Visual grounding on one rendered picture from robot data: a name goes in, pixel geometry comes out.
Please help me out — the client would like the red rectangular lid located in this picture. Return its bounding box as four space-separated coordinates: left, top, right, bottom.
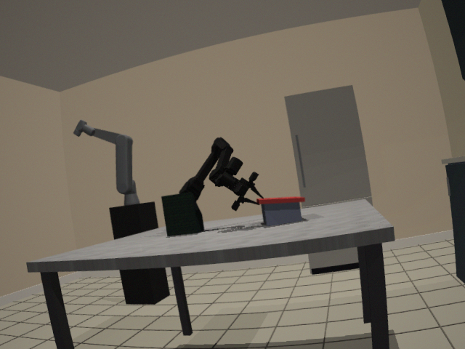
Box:
256 197 305 204

